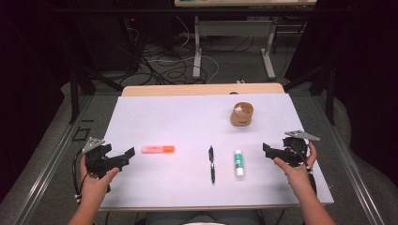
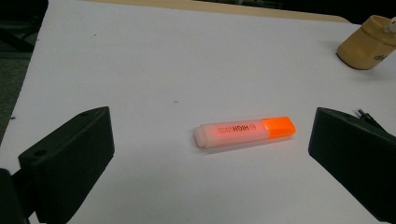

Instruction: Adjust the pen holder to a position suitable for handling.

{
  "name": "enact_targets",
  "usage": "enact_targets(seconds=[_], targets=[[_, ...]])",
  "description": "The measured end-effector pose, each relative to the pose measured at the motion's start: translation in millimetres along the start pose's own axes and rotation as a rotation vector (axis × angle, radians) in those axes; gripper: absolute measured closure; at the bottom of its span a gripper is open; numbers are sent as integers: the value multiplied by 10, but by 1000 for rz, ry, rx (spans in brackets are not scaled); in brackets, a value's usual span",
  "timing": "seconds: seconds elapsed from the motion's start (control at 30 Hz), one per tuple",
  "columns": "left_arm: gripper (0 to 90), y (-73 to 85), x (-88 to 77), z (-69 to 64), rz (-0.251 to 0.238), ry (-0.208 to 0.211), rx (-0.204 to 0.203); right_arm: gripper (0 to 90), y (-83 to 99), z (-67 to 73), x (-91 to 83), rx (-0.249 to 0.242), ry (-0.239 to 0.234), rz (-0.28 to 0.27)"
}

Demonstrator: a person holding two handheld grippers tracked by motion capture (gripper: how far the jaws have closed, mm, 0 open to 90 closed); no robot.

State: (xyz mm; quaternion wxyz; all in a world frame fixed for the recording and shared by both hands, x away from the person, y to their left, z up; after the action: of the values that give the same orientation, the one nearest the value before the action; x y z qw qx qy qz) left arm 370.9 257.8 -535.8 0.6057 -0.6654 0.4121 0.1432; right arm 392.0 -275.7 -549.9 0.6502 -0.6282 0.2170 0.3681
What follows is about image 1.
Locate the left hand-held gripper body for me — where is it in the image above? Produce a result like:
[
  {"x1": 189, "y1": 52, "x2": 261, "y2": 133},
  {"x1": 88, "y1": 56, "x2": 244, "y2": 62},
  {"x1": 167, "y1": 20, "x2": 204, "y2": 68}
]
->
[{"x1": 82, "y1": 136, "x2": 126, "y2": 180}]

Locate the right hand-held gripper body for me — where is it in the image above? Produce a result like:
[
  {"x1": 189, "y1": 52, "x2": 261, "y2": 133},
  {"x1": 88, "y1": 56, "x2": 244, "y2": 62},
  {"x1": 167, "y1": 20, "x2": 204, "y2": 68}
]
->
[{"x1": 275, "y1": 129, "x2": 321, "y2": 168}]

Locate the orange highlighter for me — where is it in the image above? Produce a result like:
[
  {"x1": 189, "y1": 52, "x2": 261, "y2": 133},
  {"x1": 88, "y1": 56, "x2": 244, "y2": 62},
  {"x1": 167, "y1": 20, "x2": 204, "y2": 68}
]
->
[{"x1": 141, "y1": 144, "x2": 176, "y2": 155}]

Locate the white green glue stick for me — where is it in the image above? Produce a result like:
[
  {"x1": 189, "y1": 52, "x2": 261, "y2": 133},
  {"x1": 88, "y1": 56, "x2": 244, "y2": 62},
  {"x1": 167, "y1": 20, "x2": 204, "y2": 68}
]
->
[{"x1": 234, "y1": 149, "x2": 246, "y2": 178}]

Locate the brown pen holder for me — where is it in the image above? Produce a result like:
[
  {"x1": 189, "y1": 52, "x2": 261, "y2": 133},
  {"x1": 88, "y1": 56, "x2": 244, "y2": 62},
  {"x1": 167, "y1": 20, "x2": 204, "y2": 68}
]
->
[{"x1": 230, "y1": 101, "x2": 254, "y2": 128}]

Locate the black pen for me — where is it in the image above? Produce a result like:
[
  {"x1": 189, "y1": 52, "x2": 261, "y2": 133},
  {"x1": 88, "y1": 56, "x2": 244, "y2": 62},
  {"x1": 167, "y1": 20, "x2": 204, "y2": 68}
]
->
[{"x1": 207, "y1": 145, "x2": 217, "y2": 186}]

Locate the person's right hand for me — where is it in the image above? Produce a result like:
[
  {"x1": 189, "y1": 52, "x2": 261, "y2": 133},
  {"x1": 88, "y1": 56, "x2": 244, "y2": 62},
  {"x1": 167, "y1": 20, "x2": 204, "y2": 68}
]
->
[{"x1": 273, "y1": 142, "x2": 318, "y2": 188}]

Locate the person's left hand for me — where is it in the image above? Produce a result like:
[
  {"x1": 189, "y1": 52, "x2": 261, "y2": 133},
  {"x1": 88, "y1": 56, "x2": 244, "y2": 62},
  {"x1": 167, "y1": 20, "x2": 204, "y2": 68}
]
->
[{"x1": 79, "y1": 155, "x2": 120, "y2": 201}]

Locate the white board sheet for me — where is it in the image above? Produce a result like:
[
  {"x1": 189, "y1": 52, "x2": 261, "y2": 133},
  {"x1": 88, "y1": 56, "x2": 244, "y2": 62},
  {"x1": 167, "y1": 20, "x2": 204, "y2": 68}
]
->
[{"x1": 100, "y1": 93, "x2": 335, "y2": 210}]

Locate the black metal stand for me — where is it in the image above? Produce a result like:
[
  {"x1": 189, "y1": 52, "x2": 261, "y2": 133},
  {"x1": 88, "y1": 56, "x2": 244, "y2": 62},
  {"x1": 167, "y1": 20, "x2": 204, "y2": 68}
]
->
[
  {"x1": 283, "y1": 62, "x2": 337, "y2": 126},
  {"x1": 69, "y1": 62, "x2": 124, "y2": 125}
]

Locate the wooden table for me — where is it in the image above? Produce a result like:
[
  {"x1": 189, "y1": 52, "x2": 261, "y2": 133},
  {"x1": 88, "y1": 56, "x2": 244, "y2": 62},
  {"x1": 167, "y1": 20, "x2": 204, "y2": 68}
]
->
[{"x1": 98, "y1": 82, "x2": 327, "y2": 213}]

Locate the dark curtain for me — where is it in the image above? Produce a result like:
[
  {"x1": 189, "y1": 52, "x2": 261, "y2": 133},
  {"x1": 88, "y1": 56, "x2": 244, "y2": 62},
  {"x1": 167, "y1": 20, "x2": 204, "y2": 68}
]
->
[
  {"x1": 0, "y1": 0, "x2": 74, "y2": 203},
  {"x1": 285, "y1": 0, "x2": 398, "y2": 187}
]

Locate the dark computer case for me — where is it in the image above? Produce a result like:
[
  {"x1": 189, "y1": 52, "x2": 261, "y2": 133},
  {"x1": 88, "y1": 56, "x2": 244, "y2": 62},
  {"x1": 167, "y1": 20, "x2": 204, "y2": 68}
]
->
[{"x1": 74, "y1": 14, "x2": 140, "y2": 72}]

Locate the white background desk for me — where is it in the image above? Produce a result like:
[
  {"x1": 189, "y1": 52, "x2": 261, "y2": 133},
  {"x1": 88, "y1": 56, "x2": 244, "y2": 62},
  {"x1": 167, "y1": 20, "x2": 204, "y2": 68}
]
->
[{"x1": 174, "y1": 0, "x2": 317, "y2": 80}]

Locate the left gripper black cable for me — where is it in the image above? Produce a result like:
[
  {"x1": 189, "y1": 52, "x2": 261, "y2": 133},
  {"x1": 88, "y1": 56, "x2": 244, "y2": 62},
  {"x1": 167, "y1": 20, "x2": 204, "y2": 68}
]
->
[{"x1": 72, "y1": 148, "x2": 92, "y2": 204}]

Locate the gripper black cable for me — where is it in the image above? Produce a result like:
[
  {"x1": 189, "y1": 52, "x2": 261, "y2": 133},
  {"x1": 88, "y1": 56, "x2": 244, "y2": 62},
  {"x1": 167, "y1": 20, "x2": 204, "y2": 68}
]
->
[
  {"x1": 294, "y1": 144, "x2": 318, "y2": 195},
  {"x1": 72, "y1": 148, "x2": 92, "y2": 204}
]

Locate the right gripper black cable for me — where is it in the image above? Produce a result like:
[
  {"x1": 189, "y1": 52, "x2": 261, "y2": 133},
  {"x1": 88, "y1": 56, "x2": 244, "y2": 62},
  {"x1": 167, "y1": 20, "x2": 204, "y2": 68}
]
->
[{"x1": 294, "y1": 144, "x2": 318, "y2": 195}]

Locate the metal floor rail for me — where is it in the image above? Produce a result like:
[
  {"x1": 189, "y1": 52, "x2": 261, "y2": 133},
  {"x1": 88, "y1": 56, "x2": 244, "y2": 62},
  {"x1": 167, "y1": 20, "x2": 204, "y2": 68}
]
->
[
  {"x1": 12, "y1": 95, "x2": 95, "y2": 225},
  {"x1": 313, "y1": 93, "x2": 387, "y2": 225}
]

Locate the black floor cable bundle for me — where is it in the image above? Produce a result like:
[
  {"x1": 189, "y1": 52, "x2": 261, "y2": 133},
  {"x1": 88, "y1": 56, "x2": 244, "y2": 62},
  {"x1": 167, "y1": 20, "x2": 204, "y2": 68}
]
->
[{"x1": 118, "y1": 27, "x2": 208, "y2": 86}]

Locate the white floor cable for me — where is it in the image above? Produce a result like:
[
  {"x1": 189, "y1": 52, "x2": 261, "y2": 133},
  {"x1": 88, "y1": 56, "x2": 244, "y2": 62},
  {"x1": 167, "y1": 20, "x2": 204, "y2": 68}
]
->
[{"x1": 146, "y1": 15, "x2": 220, "y2": 84}]

